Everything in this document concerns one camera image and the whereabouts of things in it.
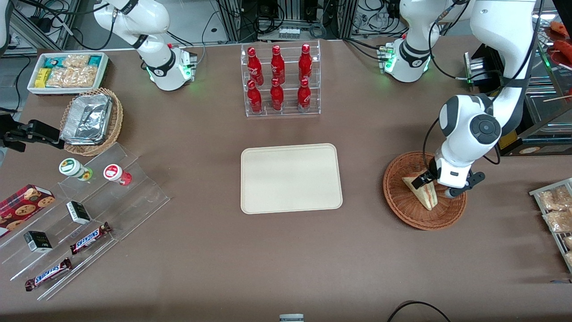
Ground triangle sandwich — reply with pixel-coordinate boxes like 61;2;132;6
401;172;438;211

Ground brown round wicker basket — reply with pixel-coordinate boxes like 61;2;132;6
383;151;468;231

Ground cream plastic tray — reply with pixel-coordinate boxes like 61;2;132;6
240;143;343;215

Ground red cookie box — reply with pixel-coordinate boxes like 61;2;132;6
0;184;56;238

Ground red lid cup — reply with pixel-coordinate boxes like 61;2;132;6
103;164;132;186

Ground tan oval wicker basket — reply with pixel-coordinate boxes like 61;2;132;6
59;87;123;156

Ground white snack bin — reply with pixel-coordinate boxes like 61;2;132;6
27;52;109;97

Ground red cola bottle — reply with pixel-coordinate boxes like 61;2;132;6
270;78;285;111
297;78;311;112
298;43;313;83
247;80;263;114
247;47;264;85
270;45;286;85

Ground green lid cup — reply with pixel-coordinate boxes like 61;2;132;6
59;158;93;182

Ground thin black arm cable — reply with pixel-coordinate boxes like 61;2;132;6
422;116;443;175

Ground small black box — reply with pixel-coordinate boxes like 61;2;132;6
66;201;92;225
24;231;53;253

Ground black metal box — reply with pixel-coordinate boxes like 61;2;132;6
464;43;508;92

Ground black floor cable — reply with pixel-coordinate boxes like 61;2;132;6
387;301;452;322

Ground stacked foil containers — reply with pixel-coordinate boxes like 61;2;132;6
60;94;112;145

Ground tray of packaged snacks right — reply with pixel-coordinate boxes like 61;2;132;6
530;178;572;273

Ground clear acrylic bottle rack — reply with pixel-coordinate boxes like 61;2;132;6
240;40;321;118

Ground snickers bar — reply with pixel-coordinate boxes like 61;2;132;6
70;222;112;255
25;258;73;292

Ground clear acrylic stepped display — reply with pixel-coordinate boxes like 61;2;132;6
0;142;170;301

